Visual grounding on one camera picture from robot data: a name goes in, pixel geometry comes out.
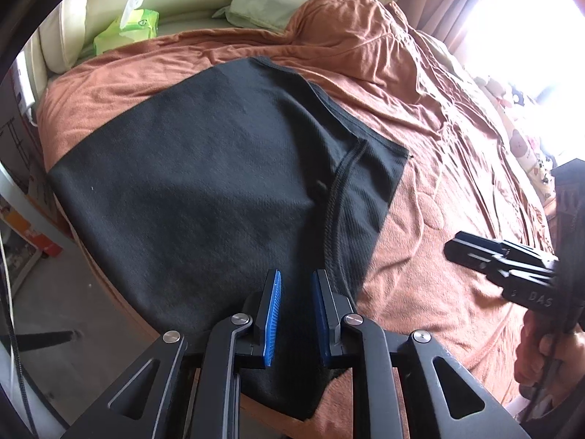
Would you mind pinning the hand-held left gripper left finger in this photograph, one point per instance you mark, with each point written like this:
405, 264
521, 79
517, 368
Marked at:
273, 320

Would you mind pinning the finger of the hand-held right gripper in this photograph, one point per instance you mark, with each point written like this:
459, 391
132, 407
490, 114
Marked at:
480, 244
470, 260

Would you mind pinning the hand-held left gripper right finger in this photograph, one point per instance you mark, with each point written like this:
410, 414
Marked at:
320, 320

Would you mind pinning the black ribbed shirt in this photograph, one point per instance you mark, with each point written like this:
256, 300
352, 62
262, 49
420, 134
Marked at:
205, 183

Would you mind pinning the stack of folded dark clothes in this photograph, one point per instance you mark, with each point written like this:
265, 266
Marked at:
569, 201

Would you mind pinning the person's right hand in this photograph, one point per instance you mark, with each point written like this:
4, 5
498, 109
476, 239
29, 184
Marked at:
532, 356

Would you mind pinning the bear print window cushion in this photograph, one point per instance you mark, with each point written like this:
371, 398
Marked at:
525, 151

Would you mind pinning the brown blanket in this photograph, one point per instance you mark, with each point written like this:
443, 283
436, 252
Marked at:
434, 114

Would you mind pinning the pale green quilt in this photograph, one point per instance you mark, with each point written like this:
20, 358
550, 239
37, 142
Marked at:
445, 57

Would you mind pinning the pink curtain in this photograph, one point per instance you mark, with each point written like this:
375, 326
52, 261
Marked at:
434, 4

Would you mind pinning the pale green pillow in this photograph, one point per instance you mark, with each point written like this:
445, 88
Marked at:
265, 4

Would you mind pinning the green tissue pack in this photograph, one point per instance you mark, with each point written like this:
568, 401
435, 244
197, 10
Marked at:
132, 27

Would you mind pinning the white power strip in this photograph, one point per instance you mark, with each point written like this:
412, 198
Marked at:
25, 91

